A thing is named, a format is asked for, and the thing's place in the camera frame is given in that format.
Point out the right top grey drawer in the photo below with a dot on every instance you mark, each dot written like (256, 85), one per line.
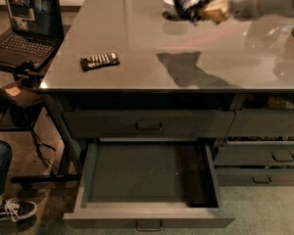
(252, 123)

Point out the right middle grey drawer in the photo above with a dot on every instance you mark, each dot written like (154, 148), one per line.
(255, 153)

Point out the open grey middle drawer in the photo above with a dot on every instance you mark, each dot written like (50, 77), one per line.
(148, 186)

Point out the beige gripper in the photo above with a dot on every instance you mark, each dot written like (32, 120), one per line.
(216, 11)

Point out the black white sneaker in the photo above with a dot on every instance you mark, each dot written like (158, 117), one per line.
(17, 210)

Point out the black open laptop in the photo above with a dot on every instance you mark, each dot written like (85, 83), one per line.
(37, 33)

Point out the closed grey top drawer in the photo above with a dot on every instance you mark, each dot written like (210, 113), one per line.
(189, 124)

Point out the dark pouch with sticky note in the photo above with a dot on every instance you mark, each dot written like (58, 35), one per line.
(21, 95)

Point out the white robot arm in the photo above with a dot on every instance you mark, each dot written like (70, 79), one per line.
(246, 10)

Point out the white ceramic bowl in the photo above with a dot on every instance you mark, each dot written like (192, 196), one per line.
(170, 8)

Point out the right bottom grey drawer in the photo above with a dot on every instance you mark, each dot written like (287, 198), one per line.
(255, 177)

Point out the black laptop stand cart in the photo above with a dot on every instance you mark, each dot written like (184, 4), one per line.
(23, 117)

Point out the dark snack bar wrapper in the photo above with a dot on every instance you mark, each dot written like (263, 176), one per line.
(99, 61)

